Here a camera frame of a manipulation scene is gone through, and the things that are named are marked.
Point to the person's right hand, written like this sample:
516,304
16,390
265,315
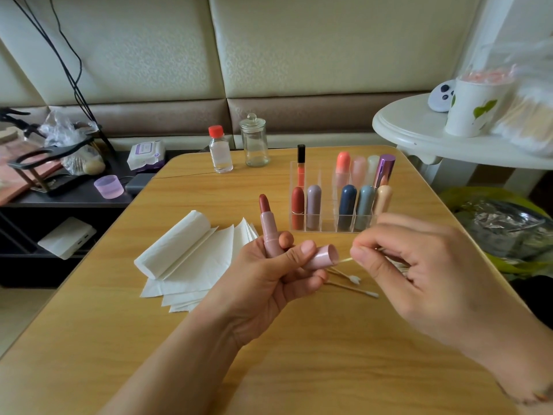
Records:
441,285

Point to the person's left hand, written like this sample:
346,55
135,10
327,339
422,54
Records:
255,289

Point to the red lipstick dusty pink tube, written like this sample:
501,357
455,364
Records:
269,229

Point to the stack of white tissues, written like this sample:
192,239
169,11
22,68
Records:
186,268

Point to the dusty pink lipstick cap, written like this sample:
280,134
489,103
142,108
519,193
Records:
324,256

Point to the white tissue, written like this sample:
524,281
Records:
173,244

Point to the red lipstick mauve tube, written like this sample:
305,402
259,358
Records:
314,207

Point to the clear acrylic lipstick organizer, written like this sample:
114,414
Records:
347,207

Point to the person's right forearm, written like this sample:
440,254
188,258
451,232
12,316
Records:
536,376

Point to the person's left forearm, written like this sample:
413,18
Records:
168,371

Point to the yellow-green bin with bag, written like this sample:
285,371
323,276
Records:
505,229

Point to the clear bottle red cap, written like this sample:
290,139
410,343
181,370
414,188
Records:
220,151

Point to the glass jar with lid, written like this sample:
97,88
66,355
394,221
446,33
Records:
254,142

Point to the white round side table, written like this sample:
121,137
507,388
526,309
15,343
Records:
415,125

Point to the wet wipes pack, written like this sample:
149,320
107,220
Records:
146,155

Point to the small purple plastic cup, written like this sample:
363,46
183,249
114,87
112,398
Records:
109,186

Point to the white mug green leaf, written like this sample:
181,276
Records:
475,108

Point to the white panda figure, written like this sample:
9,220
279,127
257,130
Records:
441,96

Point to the white power bank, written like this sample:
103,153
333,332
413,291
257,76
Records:
66,238

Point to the black low shelf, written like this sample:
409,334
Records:
78,201

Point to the crumpled clear plastic bag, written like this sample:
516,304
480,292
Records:
66,127

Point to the beige padded backrest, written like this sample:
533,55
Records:
346,43

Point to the pink tray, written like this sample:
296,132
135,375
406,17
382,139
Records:
15,177

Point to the jar with wooden lid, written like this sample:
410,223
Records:
7,134

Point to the black clip tool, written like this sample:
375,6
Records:
13,115

